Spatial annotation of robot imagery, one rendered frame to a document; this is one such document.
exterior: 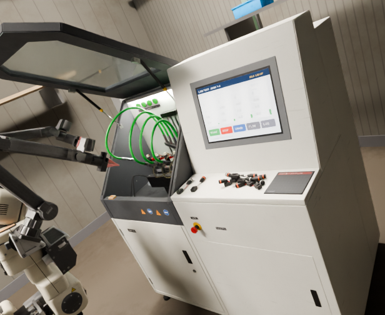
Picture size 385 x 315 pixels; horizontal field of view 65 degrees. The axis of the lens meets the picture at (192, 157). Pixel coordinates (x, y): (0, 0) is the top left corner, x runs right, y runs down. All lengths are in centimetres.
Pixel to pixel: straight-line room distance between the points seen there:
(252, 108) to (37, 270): 128
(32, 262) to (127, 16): 373
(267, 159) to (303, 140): 19
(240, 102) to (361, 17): 194
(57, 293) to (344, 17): 299
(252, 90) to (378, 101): 211
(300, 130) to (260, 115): 18
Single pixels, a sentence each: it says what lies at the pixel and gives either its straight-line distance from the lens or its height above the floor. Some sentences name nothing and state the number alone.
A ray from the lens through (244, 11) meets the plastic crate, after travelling 300.
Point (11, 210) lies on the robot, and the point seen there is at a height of 128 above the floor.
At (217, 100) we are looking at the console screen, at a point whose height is 133.
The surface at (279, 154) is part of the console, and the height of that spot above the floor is 105.
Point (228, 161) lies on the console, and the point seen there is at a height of 103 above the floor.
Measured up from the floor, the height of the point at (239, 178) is 101.
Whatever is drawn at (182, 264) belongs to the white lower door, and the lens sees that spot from 195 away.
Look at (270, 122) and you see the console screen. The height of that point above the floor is 119.
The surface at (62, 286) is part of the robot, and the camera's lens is 173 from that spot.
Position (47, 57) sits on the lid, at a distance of 166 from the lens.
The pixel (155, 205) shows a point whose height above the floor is 92.
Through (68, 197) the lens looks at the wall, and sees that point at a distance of 402.
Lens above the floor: 162
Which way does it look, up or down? 19 degrees down
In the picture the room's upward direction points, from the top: 24 degrees counter-clockwise
